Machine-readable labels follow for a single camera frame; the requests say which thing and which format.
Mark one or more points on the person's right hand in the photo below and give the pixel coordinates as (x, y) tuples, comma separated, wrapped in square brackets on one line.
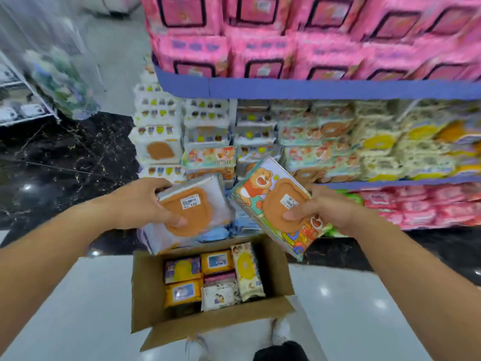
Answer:
[(338, 214)]

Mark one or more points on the person's left hand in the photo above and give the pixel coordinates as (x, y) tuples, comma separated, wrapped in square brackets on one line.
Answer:
[(135, 204)]

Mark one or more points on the person's left thumb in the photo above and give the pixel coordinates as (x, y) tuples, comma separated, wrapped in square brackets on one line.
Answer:
[(173, 216)]

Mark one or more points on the person's right thumb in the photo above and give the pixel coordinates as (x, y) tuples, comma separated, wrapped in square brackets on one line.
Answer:
[(300, 214)]

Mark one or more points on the white wipes packet orange lid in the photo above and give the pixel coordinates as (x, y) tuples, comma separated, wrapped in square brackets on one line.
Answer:
[(199, 218)]

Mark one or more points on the bear print wipes packet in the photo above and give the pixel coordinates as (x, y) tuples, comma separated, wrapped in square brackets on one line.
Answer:
[(270, 191)]

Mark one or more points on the person's left forearm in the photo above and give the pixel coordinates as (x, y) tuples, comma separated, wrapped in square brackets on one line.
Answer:
[(49, 259)]

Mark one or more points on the person's right forearm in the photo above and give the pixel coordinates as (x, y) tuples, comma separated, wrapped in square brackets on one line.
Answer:
[(421, 289)]

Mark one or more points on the purple packet with yellow lid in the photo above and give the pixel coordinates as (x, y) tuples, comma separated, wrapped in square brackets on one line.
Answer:
[(183, 269)]

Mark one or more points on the green packet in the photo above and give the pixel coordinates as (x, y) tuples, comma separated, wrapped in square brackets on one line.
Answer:
[(353, 198)]

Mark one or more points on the pile of blue packets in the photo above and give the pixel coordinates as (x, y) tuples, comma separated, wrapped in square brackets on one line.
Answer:
[(244, 227)]

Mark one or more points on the orange packet with blue label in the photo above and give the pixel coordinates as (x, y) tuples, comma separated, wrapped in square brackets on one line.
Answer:
[(217, 262), (183, 293)]

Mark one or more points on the brown cardboard box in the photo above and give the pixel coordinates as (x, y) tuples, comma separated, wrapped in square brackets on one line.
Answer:
[(150, 281)]

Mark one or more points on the pink flat packet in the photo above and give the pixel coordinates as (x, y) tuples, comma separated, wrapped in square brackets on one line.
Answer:
[(220, 277)]

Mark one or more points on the cream packet with yellow lid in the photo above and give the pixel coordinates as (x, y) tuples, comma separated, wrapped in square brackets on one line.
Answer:
[(247, 272)]

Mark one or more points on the stack of white wipes packs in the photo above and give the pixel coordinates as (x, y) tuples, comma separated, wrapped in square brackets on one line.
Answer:
[(210, 131)]

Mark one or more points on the white packet with figure print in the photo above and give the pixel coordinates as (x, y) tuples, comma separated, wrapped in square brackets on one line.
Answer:
[(220, 296)]

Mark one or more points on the thin blue shelf board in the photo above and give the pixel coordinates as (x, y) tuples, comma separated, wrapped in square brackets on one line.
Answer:
[(394, 183)]

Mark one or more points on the stack of small pink packets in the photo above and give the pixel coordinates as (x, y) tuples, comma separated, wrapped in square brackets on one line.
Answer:
[(424, 206)]

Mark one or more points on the wide blue shelf board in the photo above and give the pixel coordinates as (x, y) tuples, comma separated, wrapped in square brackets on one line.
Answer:
[(300, 89)]

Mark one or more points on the stack of cream yellow packs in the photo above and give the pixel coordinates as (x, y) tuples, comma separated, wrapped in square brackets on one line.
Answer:
[(413, 142)]

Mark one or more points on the person's white trousers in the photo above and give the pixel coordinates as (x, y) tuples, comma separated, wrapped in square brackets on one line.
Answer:
[(240, 338)]

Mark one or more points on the person's black shoe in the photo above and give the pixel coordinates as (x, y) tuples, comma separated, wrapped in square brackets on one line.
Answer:
[(280, 352)]

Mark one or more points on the stack of large pink packs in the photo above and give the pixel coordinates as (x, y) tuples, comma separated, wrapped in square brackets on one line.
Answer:
[(300, 37)]

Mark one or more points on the clear plastic wrapped goods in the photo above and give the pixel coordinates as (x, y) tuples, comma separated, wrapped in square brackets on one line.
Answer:
[(56, 71)]

